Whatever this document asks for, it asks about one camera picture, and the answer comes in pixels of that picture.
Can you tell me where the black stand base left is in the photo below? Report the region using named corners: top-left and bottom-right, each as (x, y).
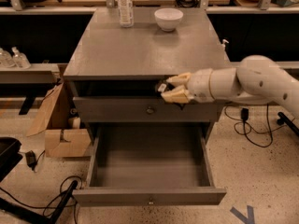
top-left (0, 180), bottom-right (78, 224)

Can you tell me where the brown cardboard box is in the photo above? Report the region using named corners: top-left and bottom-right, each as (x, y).
top-left (26, 84), bottom-right (92, 158)

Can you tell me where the black power adapter left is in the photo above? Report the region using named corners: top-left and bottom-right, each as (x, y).
top-left (25, 151), bottom-right (36, 168)

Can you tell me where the closed grey top drawer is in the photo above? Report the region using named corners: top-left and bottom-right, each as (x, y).
top-left (73, 96), bottom-right (223, 122)

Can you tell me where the black floor cable left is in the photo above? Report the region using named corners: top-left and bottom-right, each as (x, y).
top-left (0, 175), bottom-right (84, 224)

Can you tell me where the black bin left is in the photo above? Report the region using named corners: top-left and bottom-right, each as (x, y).
top-left (0, 137), bottom-right (22, 182)

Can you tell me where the left clear sanitizer bottle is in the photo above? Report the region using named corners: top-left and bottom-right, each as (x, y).
top-left (0, 48), bottom-right (15, 68)

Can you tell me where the clear sanitizer bottle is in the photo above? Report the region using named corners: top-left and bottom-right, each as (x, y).
top-left (12, 47), bottom-right (31, 69)
top-left (0, 48), bottom-right (15, 68)

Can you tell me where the clear plastic water bottle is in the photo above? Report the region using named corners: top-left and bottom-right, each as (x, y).
top-left (118, 0), bottom-right (134, 28)

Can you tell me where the grey wooden drawer cabinet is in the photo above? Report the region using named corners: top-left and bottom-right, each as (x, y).
top-left (64, 7), bottom-right (228, 133)

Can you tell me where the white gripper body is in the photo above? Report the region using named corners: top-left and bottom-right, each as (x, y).
top-left (187, 68), bottom-right (214, 103)

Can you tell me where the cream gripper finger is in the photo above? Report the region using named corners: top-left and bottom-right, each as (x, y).
top-left (166, 72), bottom-right (191, 87)
top-left (162, 85), bottom-right (193, 104)

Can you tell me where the right clear sanitizer bottle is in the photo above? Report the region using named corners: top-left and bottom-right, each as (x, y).
top-left (12, 47), bottom-right (31, 69)

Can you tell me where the black power adapter right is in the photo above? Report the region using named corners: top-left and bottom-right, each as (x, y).
top-left (241, 108), bottom-right (249, 122)

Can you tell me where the black power adapter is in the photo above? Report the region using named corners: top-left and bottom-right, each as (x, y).
top-left (241, 108), bottom-right (249, 122)
top-left (25, 151), bottom-right (36, 168)

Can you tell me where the white ceramic bowl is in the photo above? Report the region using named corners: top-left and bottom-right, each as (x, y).
top-left (154, 8), bottom-right (184, 32)

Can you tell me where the open grey middle drawer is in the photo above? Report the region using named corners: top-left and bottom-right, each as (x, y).
top-left (74, 123), bottom-right (226, 206)

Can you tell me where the small white pump bottle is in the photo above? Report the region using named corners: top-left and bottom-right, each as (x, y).
top-left (221, 39), bottom-right (229, 51)

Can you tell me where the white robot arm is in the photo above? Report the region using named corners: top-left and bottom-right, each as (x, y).
top-left (158, 55), bottom-right (299, 119)

